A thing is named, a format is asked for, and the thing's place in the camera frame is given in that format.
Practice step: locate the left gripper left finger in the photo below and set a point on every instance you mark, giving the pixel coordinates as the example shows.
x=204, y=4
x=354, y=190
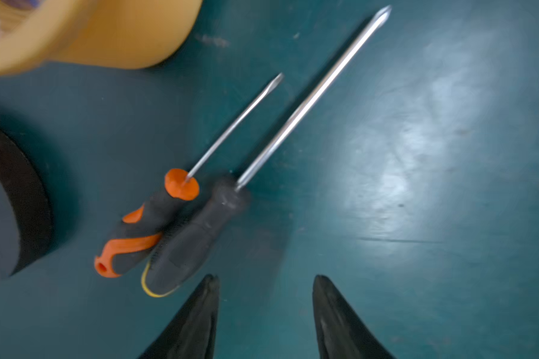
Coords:
x=192, y=332

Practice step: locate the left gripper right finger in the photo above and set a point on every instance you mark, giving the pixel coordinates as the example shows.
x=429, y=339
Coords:
x=340, y=332

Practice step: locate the black screwdriver yellow cap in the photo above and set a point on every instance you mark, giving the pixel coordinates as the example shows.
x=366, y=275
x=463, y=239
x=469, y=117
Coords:
x=184, y=250

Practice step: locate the orange black stubby screwdriver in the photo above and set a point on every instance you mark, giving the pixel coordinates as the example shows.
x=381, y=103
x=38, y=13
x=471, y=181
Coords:
x=138, y=232

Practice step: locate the yellow plastic storage box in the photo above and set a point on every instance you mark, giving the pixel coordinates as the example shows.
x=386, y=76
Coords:
x=127, y=35

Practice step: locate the copper scroll hook stand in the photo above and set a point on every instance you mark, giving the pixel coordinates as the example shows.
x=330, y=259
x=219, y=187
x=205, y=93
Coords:
x=26, y=224

